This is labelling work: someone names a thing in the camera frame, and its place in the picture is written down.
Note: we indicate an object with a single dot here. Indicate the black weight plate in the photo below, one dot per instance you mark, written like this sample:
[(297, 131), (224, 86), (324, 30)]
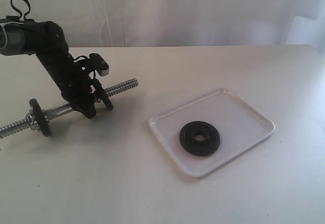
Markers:
[(107, 102), (41, 119), (199, 138)]

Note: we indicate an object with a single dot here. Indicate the white rectangular tray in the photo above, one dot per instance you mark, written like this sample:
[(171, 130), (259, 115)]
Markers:
[(239, 125)]

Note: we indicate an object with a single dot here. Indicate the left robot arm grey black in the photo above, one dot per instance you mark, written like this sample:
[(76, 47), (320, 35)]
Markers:
[(46, 40)]

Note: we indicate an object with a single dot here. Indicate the chrome collar nut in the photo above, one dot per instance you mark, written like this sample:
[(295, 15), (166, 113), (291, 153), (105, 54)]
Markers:
[(31, 121)]

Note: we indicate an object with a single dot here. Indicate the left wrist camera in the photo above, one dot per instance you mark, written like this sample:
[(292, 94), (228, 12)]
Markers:
[(98, 64)]

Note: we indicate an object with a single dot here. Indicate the chrome dumbbell bar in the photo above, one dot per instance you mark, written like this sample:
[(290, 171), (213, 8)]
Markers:
[(65, 108)]

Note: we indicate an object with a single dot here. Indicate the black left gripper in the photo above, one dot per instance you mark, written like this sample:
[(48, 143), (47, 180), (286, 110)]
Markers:
[(71, 81)]

